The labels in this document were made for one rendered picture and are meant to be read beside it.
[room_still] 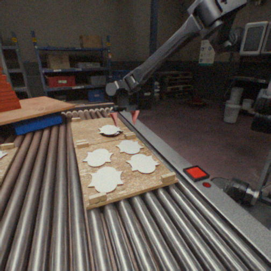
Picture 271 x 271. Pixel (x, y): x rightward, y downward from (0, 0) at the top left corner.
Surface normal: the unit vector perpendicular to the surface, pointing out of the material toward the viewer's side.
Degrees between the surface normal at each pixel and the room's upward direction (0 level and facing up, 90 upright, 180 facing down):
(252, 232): 0
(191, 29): 87
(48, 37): 90
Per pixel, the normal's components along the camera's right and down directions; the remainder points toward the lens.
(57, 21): 0.47, 0.36
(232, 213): 0.00, -0.91
